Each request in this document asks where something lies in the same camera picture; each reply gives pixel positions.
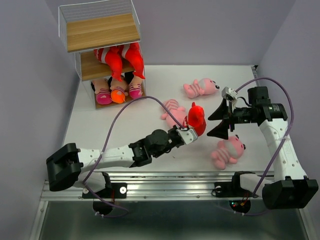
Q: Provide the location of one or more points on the red shark plush mouth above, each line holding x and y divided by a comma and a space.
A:
110, 56

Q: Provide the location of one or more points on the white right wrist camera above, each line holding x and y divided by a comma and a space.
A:
230, 95

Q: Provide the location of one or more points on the pink pig plush top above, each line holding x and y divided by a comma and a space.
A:
205, 86

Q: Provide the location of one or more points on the boy doll orange pants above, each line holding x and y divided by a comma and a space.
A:
118, 89

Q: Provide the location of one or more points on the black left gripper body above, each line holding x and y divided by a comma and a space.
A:
173, 135

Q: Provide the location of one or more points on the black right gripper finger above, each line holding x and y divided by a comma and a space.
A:
220, 112
221, 131

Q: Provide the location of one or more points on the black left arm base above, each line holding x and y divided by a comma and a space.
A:
104, 201

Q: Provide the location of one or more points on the pink pig plush bottom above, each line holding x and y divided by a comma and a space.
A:
228, 151

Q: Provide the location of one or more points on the red whale plush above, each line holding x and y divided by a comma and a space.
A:
131, 52

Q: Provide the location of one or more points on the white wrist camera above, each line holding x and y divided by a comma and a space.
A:
187, 136
230, 95

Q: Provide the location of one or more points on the red plush corner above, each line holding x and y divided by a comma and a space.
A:
196, 119

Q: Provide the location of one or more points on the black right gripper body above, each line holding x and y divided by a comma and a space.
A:
239, 115

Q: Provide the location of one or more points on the boy doll magenta striped shirt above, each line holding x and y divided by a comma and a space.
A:
134, 85

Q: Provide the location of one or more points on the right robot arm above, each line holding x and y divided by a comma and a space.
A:
284, 184

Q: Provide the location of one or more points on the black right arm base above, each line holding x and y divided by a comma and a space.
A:
230, 190

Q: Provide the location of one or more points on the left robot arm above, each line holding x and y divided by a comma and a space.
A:
71, 166

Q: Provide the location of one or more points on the white wire wooden shelf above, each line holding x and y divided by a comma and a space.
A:
84, 27

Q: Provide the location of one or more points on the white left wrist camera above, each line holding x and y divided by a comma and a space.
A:
187, 136

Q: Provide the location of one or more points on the boy doll magenta pants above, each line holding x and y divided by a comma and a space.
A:
102, 91

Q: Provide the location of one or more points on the large pink striped pig plush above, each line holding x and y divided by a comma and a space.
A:
177, 110

